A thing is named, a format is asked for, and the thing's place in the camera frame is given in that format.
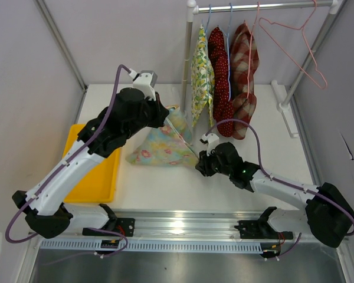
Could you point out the blue wire hanger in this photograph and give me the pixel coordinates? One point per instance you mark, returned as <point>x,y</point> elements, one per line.
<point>209,18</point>
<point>226,34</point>

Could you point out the metal clothes rack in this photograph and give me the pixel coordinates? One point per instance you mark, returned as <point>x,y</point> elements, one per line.
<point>283,97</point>

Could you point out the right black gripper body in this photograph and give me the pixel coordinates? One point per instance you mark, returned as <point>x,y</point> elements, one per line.
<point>216,165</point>

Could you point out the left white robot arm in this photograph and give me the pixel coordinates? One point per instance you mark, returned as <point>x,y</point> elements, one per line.
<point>132,109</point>

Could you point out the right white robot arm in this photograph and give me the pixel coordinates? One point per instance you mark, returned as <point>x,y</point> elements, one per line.
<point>320,211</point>

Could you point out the perforated cable duct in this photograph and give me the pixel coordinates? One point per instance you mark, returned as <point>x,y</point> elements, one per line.
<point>232,247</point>

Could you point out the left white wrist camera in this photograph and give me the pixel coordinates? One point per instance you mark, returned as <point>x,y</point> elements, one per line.
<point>145,82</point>

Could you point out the blue wire hanger left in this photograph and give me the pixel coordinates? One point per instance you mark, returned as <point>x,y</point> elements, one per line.
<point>209,18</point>

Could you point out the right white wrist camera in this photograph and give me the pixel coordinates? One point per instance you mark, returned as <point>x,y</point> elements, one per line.
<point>210,139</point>

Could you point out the yellow lemon print garment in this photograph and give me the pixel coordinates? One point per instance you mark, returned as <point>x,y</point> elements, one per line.
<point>202,79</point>

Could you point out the red polka dot garment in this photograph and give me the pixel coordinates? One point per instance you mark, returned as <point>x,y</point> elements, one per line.
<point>222,109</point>

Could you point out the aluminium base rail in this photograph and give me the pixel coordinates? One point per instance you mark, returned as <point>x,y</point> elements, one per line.
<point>183,227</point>

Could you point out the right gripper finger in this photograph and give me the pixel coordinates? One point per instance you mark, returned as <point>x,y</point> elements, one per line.
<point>204,156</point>
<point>204,169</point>

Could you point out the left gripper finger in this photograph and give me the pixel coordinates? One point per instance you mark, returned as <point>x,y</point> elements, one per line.
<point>162,103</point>
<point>159,120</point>

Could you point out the red plaid skirt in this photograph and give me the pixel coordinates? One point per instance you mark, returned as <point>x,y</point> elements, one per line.
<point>242,108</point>

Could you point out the yellow plastic tray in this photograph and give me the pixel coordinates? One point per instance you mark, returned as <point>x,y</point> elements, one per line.
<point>99,185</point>

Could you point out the floral cloth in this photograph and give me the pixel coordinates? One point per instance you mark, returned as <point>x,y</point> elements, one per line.
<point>169,145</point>

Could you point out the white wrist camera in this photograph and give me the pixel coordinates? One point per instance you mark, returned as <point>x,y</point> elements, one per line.
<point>210,139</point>
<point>145,82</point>

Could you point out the blue wire hanger right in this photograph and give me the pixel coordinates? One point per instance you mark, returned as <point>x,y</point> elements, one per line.
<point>226,34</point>

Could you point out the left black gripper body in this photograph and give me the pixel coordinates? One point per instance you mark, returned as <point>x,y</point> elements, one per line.
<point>150,112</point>

